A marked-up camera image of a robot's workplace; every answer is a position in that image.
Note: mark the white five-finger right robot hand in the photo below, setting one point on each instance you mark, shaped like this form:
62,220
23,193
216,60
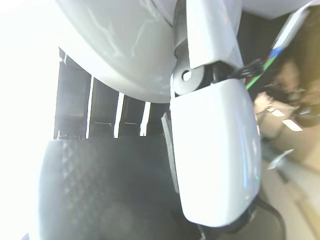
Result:
215,150

